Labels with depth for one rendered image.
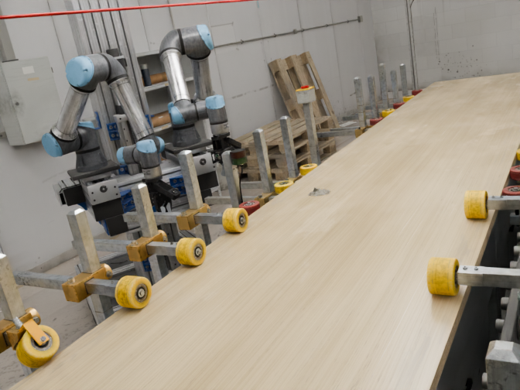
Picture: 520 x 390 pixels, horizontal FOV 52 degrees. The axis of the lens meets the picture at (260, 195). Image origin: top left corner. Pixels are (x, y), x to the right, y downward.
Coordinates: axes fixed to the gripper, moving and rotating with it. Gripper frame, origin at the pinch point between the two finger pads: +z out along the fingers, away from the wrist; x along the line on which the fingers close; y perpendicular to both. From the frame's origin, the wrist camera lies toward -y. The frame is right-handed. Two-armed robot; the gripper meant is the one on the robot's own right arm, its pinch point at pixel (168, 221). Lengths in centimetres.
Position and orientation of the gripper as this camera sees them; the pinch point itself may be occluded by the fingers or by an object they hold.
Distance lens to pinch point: 231.9
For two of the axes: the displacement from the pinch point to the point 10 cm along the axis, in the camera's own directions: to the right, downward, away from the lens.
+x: -4.8, 3.3, -8.1
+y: -8.6, 0.1, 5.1
